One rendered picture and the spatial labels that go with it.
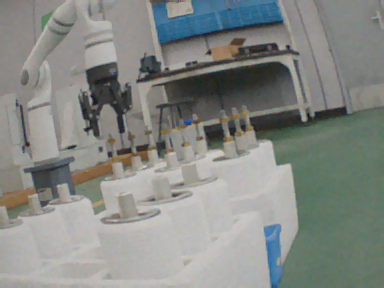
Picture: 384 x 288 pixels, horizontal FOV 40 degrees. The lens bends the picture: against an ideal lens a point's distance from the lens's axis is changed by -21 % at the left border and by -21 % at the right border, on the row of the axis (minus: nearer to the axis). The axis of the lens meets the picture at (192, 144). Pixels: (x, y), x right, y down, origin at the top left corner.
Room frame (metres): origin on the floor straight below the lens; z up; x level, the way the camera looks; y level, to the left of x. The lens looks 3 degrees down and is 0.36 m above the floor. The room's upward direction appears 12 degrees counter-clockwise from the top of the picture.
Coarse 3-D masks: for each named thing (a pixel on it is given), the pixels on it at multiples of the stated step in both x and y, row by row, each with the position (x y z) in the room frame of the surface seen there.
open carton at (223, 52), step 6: (234, 42) 6.15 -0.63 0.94; (240, 42) 6.26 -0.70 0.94; (216, 48) 6.18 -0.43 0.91; (222, 48) 6.14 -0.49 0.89; (228, 48) 6.11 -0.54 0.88; (234, 48) 6.18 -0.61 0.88; (204, 54) 6.27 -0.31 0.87; (216, 54) 6.19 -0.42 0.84; (222, 54) 6.15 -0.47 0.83; (228, 54) 6.12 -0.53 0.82; (234, 54) 6.15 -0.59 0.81
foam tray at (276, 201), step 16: (272, 176) 1.35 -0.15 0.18; (288, 176) 1.44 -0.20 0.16; (272, 192) 1.17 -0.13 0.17; (288, 192) 1.40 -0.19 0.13; (240, 208) 1.16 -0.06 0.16; (256, 208) 1.15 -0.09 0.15; (272, 208) 1.15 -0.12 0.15; (288, 208) 1.36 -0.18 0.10; (272, 224) 1.14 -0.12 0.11; (288, 224) 1.33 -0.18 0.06; (288, 240) 1.31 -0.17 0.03
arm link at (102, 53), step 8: (88, 48) 1.28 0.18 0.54; (96, 48) 1.27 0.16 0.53; (104, 48) 1.27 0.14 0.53; (112, 48) 1.29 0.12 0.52; (88, 56) 1.28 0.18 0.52; (96, 56) 1.27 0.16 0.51; (104, 56) 1.27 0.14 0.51; (112, 56) 1.28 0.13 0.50; (88, 64) 1.28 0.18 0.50; (96, 64) 1.27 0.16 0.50; (72, 72) 1.31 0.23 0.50; (80, 72) 1.32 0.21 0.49
